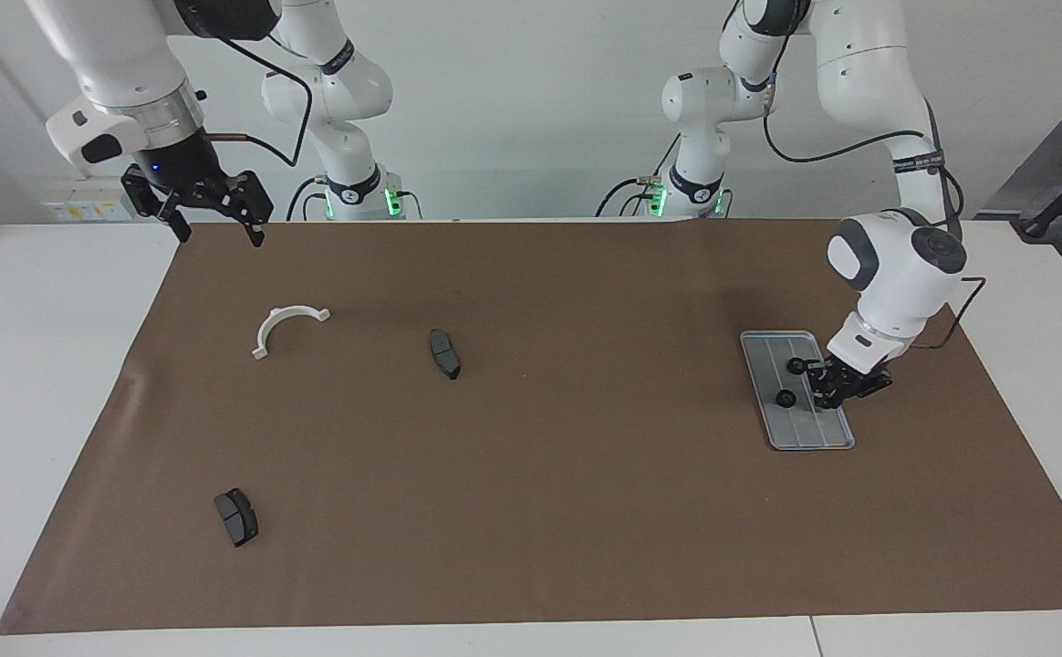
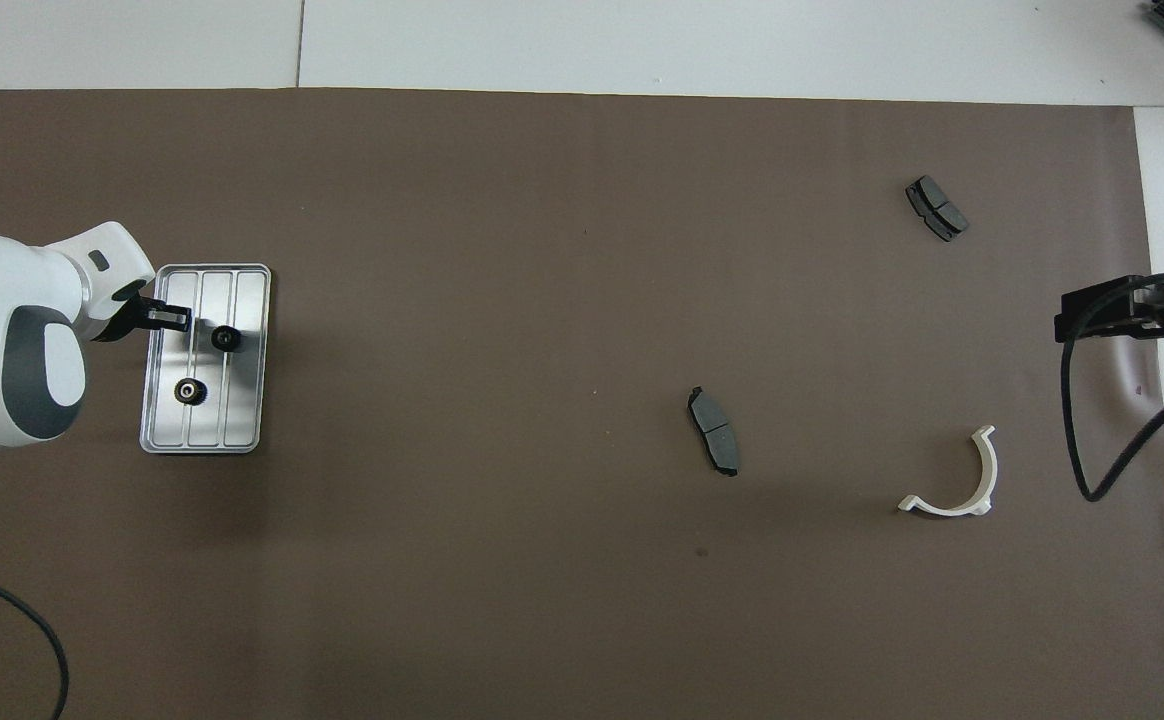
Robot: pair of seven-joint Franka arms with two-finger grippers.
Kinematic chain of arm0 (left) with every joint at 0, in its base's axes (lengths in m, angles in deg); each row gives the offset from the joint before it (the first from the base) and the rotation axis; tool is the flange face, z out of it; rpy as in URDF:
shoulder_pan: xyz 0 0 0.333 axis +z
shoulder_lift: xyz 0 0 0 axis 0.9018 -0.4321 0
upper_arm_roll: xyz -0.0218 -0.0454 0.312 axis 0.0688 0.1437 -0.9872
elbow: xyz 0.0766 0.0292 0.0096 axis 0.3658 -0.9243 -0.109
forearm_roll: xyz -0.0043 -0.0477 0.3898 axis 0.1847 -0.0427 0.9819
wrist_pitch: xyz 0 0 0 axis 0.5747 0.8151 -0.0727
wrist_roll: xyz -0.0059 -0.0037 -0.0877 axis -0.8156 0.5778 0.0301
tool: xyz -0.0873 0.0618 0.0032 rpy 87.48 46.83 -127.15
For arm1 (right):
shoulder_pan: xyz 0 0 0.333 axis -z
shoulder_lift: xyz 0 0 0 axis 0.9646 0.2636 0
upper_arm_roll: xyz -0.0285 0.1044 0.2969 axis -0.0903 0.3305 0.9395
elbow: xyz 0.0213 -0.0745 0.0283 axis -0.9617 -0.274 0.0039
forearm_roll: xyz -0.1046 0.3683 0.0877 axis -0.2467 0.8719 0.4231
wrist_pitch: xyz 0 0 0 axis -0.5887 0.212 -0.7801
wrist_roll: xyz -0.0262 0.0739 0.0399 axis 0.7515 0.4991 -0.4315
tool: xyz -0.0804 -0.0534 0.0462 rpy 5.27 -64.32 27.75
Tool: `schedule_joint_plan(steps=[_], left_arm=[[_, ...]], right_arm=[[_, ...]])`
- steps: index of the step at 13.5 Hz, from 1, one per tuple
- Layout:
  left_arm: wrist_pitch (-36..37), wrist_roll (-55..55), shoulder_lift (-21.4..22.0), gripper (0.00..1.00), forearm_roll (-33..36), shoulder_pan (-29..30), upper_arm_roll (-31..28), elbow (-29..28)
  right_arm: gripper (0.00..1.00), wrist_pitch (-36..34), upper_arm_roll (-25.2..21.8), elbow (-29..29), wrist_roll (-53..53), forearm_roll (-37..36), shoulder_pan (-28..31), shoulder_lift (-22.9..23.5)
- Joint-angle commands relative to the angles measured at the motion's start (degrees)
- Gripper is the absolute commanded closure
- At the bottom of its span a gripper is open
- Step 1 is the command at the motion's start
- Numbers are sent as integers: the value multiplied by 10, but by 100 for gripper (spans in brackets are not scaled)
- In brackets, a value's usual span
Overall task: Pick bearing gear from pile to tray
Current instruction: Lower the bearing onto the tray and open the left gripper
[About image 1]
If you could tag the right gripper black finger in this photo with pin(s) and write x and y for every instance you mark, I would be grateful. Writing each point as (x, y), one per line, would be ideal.
(143, 196)
(253, 201)

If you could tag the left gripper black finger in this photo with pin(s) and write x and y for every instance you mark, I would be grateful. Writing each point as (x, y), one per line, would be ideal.
(864, 393)
(827, 388)

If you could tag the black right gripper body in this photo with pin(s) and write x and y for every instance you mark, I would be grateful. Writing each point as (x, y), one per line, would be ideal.
(175, 164)

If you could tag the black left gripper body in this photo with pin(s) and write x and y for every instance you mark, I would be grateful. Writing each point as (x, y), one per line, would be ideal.
(859, 379)

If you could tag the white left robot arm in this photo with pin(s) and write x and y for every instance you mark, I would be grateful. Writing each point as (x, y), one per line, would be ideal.
(896, 274)

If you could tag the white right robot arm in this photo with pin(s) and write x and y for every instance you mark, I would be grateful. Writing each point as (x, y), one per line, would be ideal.
(120, 55)

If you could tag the silver metal tray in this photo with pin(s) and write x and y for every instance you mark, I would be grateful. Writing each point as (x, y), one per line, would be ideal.
(768, 360)

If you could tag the dark grey brake pad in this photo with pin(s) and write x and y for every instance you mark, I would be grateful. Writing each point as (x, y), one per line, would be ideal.
(237, 518)
(444, 354)

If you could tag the brown table mat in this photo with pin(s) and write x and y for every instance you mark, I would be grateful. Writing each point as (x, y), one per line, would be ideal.
(531, 511)

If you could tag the white yellow wall box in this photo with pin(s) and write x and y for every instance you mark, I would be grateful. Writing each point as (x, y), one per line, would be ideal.
(75, 210)

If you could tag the white curved plastic bracket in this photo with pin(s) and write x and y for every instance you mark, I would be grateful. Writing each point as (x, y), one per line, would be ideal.
(268, 327)

